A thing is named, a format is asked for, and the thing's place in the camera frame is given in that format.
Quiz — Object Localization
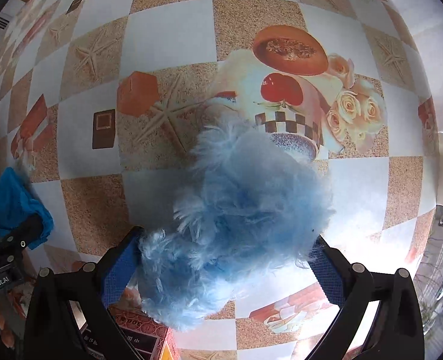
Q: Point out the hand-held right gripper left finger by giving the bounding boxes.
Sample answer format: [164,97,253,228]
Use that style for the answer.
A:
[23,226,147,360]

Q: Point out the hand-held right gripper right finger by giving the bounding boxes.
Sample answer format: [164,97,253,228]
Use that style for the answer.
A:
[306,234,426,360]

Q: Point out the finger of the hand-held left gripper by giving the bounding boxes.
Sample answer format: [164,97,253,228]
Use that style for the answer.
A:
[0,212,46,267]

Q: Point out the long blue cloth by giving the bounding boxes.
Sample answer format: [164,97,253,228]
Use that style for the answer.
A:
[0,167,54,250]

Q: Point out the light blue fluffy cloth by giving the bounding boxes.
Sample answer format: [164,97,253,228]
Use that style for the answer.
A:
[137,120,336,332]

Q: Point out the red cardboard box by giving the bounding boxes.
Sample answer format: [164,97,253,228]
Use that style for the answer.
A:
[107,304,179,360]

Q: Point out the checkered printed tablecloth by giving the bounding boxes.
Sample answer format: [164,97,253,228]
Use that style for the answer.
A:
[0,0,441,360]

